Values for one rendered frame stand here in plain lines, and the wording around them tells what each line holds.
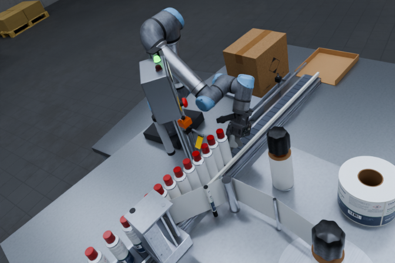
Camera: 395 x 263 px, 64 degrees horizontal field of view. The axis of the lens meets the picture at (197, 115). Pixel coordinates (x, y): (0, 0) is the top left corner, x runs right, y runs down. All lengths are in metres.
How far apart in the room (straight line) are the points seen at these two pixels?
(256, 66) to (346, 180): 0.82
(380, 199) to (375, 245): 0.17
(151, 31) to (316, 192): 0.95
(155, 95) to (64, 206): 0.90
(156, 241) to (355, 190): 0.69
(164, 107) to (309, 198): 0.67
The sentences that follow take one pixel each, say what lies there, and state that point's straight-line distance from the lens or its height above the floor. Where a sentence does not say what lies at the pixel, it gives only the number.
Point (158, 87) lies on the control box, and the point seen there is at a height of 1.44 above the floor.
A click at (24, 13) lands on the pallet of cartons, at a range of 8.58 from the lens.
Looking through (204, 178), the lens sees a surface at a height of 0.95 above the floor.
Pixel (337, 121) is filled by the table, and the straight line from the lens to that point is 1.74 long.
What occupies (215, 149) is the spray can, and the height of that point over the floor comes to 1.03.
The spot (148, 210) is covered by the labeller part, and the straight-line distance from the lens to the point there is 1.12.
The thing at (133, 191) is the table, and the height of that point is 0.83.
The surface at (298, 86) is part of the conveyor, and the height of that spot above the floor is 0.88.
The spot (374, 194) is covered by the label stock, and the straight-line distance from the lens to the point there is 1.22.
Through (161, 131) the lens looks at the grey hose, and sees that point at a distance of 1.26.
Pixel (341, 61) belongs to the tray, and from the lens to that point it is 2.18.
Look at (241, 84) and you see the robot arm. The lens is 1.36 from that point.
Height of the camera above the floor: 1.99
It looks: 37 degrees down
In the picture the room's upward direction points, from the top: 18 degrees counter-clockwise
